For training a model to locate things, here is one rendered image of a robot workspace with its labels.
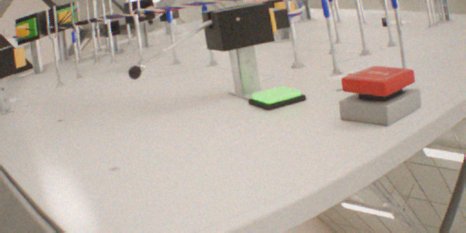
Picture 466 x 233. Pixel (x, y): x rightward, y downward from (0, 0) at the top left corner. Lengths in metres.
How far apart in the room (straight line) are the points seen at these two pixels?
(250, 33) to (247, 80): 0.05
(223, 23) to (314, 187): 0.27
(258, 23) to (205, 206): 0.28
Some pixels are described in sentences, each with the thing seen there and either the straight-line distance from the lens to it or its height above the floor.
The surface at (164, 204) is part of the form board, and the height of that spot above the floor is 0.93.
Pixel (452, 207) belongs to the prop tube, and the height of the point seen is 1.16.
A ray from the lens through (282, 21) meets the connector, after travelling 0.61.
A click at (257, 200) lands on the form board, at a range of 0.34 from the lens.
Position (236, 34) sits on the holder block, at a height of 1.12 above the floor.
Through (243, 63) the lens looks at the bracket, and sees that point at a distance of 0.60.
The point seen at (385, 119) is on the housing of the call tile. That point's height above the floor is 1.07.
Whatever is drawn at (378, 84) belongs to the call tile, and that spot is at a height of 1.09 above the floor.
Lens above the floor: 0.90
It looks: 17 degrees up
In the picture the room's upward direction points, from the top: 32 degrees clockwise
